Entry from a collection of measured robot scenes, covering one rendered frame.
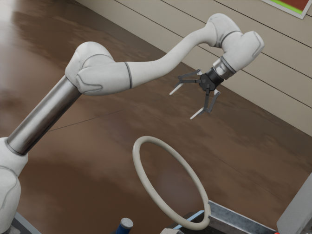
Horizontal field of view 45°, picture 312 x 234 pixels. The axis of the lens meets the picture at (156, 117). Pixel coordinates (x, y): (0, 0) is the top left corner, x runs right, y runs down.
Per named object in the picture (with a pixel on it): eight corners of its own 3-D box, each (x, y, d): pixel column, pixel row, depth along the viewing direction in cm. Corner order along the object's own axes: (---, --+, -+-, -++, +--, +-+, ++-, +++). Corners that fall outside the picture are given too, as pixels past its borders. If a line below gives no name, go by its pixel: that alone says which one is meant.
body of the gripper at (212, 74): (210, 65, 149) (193, 81, 152) (224, 81, 149) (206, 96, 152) (213, 64, 156) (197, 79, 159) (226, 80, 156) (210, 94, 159)
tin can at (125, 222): (123, 241, 288) (129, 229, 283) (113, 233, 291) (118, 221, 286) (129, 235, 297) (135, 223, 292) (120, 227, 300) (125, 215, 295)
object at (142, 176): (207, 188, 195) (211, 185, 194) (207, 255, 150) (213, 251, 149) (141, 123, 186) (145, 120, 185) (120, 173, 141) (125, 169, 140)
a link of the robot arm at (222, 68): (235, 73, 146) (224, 82, 148) (237, 71, 154) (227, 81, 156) (220, 55, 146) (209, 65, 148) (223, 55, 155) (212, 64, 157)
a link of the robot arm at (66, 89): (-36, 190, 146) (-32, 156, 163) (1, 204, 155) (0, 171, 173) (96, 45, 133) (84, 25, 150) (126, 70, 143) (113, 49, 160)
